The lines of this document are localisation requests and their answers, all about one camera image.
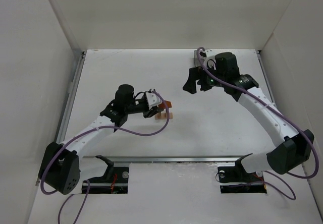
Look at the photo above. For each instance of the aluminium front rail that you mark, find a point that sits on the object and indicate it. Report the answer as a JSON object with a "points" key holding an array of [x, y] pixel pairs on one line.
{"points": [[174, 159]]}

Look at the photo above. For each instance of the smoky transparent plastic bin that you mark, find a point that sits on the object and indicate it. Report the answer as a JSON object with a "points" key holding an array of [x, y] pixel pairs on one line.
{"points": [[196, 60]]}

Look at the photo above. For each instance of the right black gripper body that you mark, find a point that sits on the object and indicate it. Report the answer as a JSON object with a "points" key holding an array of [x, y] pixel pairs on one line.
{"points": [[199, 79]]}

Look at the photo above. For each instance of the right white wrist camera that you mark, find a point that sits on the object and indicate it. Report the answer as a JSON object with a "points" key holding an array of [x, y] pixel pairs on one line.
{"points": [[208, 58]]}

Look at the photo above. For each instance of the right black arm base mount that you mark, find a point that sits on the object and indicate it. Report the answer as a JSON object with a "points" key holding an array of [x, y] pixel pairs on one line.
{"points": [[234, 179]]}

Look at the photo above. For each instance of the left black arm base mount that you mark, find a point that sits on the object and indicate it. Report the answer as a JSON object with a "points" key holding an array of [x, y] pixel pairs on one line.
{"points": [[103, 176]]}

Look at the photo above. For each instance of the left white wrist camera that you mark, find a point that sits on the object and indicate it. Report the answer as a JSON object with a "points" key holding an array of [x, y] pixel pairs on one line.
{"points": [[152, 98]]}

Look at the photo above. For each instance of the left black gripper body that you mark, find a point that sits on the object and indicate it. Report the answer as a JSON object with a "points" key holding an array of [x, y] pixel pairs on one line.
{"points": [[149, 111]]}

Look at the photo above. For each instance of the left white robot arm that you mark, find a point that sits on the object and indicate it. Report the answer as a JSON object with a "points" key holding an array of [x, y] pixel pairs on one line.
{"points": [[60, 167]]}

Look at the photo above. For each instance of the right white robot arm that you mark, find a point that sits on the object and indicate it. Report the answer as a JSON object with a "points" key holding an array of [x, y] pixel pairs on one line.
{"points": [[292, 146]]}

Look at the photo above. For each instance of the orange triangular wood block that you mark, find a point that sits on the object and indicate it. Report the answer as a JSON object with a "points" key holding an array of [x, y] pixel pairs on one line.
{"points": [[166, 104]]}

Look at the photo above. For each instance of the long light wood block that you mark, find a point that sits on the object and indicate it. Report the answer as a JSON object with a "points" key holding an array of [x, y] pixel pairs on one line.
{"points": [[161, 116]]}

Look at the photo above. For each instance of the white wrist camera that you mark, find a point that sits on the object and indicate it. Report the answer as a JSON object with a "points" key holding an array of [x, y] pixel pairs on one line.
{"points": [[208, 58], [152, 98]]}

